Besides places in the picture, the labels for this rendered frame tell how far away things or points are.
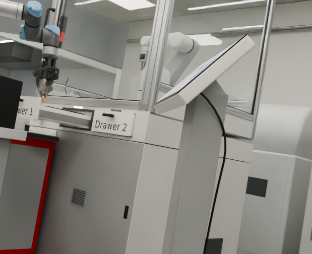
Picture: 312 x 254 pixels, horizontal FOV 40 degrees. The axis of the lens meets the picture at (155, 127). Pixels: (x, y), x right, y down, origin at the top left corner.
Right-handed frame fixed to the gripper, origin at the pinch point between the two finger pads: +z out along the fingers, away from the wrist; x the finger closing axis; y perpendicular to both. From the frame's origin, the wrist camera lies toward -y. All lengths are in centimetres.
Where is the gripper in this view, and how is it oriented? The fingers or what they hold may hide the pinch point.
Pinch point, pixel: (42, 95)
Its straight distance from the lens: 228.7
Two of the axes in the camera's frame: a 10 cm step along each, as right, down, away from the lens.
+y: 7.0, 0.5, -7.1
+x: 7.0, 1.0, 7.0
